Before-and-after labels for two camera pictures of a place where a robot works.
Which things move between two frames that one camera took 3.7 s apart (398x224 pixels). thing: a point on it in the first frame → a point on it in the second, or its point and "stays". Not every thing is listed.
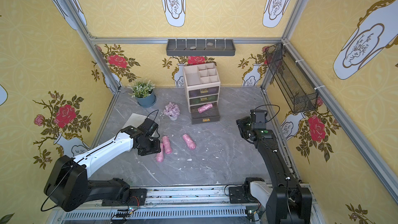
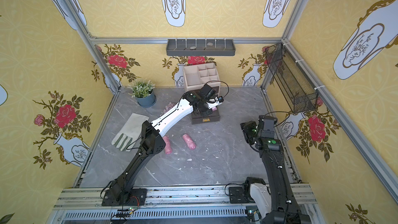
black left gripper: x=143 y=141 → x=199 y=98
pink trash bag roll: x=190 y=143 stays
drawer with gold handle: x=210 y=115 stays
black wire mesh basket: x=301 y=96 stays
